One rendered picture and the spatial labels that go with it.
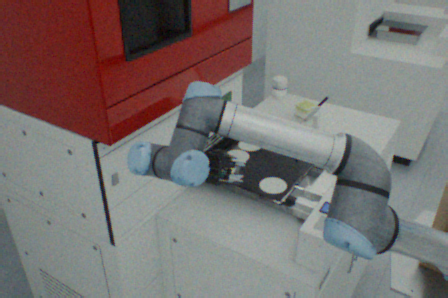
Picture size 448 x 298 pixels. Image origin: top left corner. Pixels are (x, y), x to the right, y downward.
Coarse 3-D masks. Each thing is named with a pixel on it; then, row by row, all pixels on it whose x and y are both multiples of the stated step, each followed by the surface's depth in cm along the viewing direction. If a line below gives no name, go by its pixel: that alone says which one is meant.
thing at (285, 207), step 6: (222, 186) 170; (228, 186) 168; (234, 192) 168; (240, 192) 166; (252, 198) 164; (258, 198) 162; (270, 204) 160; (276, 204) 158; (282, 204) 157; (288, 204) 157; (282, 210) 158; (288, 210) 156
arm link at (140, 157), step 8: (136, 144) 93; (144, 144) 93; (152, 144) 95; (136, 152) 93; (144, 152) 91; (152, 152) 93; (128, 160) 95; (136, 160) 92; (144, 160) 91; (152, 160) 91; (136, 168) 92; (144, 168) 92; (152, 168) 92; (144, 176) 95; (152, 176) 95
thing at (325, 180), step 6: (324, 174) 168; (330, 174) 168; (318, 180) 165; (324, 180) 165; (330, 180) 165; (312, 186) 161; (318, 186) 161; (324, 186) 161; (306, 198) 155; (294, 210) 150; (300, 210) 149; (300, 216) 150; (306, 216) 148
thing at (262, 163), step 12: (252, 156) 176; (264, 156) 176; (276, 156) 176; (288, 156) 176; (240, 168) 168; (252, 168) 168; (264, 168) 168; (276, 168) 168; (288, 168) 168; (300, 168) 168; (252, 180) 161; (288, 180) 161; (264, 192) 155
